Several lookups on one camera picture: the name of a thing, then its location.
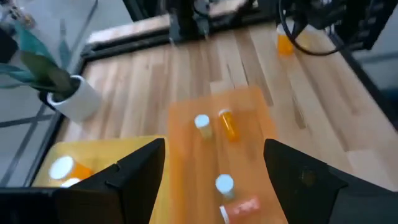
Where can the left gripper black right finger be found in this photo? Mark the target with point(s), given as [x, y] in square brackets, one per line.
[295, 186]

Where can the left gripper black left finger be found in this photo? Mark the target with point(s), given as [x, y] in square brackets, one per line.
[140, 180]

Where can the small white-capped orange pill bottle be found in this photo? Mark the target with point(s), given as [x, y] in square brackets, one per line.
[224, 184]
[230, 127]
[202, 121]

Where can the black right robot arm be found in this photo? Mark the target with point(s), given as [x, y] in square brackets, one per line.
[189, 18]

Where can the translucent yellow plastic bin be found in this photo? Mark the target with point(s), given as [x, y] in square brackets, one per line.
[93, 149]

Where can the translucent orange plastic bin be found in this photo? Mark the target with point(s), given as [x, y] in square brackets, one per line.
[192, 161]

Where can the white plant pot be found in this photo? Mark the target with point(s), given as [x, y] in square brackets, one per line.
[77, 105]

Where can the green succulent plant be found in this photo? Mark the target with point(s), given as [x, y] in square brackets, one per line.
[40, 68]

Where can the black aluminium table frame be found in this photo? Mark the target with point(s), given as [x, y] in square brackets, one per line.
[124, 46]

